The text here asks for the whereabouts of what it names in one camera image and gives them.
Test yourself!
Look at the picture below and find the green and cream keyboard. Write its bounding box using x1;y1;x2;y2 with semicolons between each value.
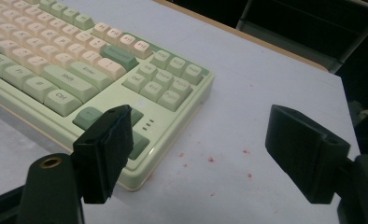
0;0;215;191

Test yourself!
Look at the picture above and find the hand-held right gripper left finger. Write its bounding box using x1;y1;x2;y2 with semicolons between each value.
72;105;134;205

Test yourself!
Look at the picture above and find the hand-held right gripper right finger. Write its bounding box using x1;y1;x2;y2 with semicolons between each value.
264;104;351;205

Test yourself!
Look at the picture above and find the dark metal frame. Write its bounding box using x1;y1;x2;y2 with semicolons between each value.
236;0;368;75

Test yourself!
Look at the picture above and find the white board sheet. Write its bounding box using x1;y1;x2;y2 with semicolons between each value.
0;0;362;224

